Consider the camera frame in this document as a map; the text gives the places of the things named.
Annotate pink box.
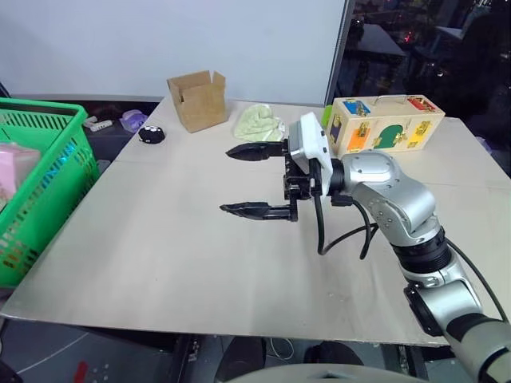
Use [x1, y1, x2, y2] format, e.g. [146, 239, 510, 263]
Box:
[0, 142, 43, 213]

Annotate purple plastic container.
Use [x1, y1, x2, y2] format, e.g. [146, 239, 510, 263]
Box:
[120, 109, 149, 133]

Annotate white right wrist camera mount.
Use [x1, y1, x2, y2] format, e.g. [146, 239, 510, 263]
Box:
[287, 112, 335, 197]

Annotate white small device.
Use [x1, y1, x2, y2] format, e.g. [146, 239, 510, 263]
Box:
[82, 116, 114, 133]

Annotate grey rounded robot torso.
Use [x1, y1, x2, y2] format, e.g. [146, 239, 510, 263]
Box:
[216, 362, 486, 383]

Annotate dark rounded shape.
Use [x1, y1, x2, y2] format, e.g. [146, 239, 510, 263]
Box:
[304, 340, 365, 366]
[217, 337, 267, 381]

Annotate light green cloth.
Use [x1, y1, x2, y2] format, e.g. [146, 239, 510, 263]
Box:
[232, 103, 287, 144]

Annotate black side table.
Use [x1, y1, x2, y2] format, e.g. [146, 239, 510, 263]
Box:
[7, 93, 165, 164]

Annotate green plastic basket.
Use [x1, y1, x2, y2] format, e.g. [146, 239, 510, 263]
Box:
[0, 97, 101, 288]

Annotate small open cardboard box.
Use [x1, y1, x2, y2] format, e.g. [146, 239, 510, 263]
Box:
[166, 69, 230, 134]

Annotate grey window frame post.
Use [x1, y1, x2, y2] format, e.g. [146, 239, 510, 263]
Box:
[324, 0, 357, 107]

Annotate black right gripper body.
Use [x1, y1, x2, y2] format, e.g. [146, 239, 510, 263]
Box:
[280, 137, 314, 209]

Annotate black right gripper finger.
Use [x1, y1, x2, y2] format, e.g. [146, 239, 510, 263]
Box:
[219, 202, 299, 223]
[225, 140, 289, 163]

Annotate thin white cable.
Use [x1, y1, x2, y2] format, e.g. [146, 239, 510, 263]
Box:
[266, 337, 295, 361]

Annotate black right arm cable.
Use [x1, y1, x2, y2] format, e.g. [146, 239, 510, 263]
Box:
[313, 191, 510, 323]

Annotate black round white-dotted object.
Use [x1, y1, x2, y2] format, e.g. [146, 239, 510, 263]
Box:
[137, 124, 167, 145]

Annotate wooden latch puzzle box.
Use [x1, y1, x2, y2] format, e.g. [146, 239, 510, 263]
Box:
[324, 94, 446, 158]

